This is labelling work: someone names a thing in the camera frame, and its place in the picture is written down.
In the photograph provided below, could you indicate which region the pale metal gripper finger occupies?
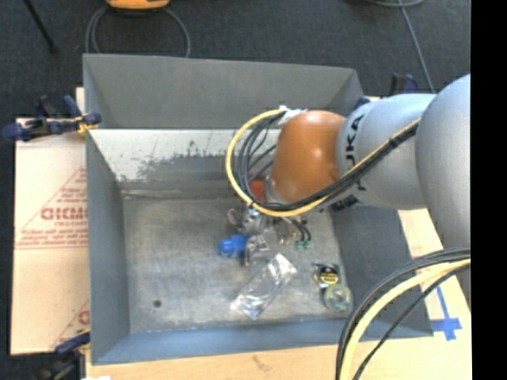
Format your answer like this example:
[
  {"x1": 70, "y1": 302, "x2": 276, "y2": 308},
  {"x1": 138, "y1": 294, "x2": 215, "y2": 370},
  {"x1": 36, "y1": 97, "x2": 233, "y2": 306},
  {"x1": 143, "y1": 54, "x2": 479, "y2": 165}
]
[
  {"x1": 253, "y1": 232, "x2": 276, "y2": 254},
  {"x1": 242, "y1": 242, "x2": 260, "y2": 268}
]

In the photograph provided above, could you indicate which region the blue small toy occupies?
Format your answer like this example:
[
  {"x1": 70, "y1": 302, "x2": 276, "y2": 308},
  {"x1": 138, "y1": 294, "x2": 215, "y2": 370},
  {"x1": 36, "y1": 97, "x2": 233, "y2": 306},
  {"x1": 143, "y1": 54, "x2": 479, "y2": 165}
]
[{"x1": 218, "y1": 234, "x2": 247, "y2": 259}]

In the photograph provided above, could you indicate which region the red-orange round object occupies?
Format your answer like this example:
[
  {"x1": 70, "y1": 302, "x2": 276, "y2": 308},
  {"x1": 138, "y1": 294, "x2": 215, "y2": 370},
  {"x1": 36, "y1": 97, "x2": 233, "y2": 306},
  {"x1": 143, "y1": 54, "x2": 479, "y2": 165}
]
[{"x1": 248, "y1": 178, "x2": 267, "y2": 203}]

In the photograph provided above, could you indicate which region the clear plastic bottle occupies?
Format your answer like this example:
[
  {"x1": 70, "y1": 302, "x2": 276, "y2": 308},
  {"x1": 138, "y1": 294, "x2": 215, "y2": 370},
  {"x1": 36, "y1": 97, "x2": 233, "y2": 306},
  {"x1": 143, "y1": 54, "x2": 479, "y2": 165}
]
[{"x1": 229, "y1": 253, "x2": 299, "y2": 321}]

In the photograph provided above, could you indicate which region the grey metal bin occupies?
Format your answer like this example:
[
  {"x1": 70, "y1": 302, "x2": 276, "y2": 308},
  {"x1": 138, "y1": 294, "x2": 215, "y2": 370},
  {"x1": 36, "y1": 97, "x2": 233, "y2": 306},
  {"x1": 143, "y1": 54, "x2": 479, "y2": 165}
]
[{"x1": 82, "y1": 52, "x2": 435, "y2": 366}]

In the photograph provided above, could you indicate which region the black and yellow tape measure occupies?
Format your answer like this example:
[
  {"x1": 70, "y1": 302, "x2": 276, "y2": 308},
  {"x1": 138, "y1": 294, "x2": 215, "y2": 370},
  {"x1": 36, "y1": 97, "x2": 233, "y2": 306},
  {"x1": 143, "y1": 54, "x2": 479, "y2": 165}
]
[{"x1": 311, "y1": 262, "x2": 341, "y2": 291}]

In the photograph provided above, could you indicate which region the clear pale green tape roll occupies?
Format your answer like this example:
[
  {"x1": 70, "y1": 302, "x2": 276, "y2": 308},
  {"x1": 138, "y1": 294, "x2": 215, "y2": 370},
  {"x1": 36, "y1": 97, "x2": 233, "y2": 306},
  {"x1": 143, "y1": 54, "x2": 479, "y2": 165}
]
[{"x1": 321, "y1": 283, "x2": 353, "y2": 314}]

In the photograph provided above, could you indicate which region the brown cardboard board red print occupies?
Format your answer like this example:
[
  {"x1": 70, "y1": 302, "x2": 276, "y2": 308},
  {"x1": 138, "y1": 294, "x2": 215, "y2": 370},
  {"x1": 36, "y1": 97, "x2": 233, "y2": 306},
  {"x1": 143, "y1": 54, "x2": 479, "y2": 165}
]
[{"x1": 10, "y1": 116, "x2": 91, "y2": 355}]

